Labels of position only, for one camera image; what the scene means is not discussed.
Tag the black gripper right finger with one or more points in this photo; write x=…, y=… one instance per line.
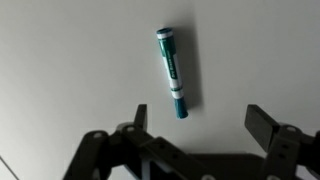
x=261, y=125

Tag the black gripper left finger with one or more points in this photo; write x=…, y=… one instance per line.
x=141, y=115

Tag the green white marker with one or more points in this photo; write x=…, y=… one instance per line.
x=170, y=66

